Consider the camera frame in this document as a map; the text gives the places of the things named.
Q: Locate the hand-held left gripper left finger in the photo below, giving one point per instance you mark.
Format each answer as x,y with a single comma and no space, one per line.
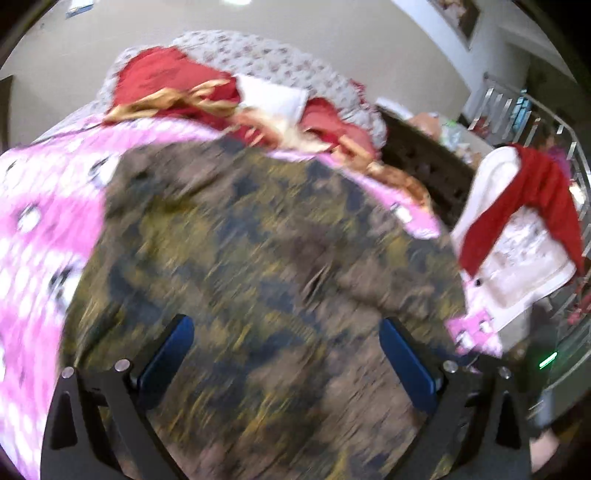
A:
166,355

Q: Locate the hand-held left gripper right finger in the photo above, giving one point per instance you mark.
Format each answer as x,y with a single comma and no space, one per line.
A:
406,364

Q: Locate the brown floral patterned garment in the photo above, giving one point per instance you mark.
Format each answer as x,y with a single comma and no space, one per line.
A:
258,277

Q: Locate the white chair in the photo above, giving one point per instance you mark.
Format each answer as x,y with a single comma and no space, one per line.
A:
517,258

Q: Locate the pink penguin print blanket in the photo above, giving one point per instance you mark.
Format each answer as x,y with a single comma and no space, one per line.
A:
46,230

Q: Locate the red cloth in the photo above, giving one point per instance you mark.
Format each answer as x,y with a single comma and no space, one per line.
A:
540,184

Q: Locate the gold and red satin blanket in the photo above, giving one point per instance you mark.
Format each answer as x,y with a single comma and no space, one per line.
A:
397,177

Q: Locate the dark carved wooden cabinet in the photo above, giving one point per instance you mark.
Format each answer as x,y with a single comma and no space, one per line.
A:
425,157

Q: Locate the pile of plastic bags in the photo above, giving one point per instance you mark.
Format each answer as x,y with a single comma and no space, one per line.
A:
452,134

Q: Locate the red fringed pillow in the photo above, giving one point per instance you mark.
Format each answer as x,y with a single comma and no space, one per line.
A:
323,115
152,78

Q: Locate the white small pillow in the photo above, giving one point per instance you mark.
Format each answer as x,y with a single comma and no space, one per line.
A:
272,97

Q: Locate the dark wooden door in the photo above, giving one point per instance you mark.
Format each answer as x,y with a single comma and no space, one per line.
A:
5,110

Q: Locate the floral print quilted pillow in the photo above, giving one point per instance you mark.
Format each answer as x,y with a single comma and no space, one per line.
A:
277,60

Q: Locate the framed wall picture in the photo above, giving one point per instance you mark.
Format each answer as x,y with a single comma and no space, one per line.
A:
461,18

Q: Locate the white wall poster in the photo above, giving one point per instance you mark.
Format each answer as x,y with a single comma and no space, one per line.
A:
79,7

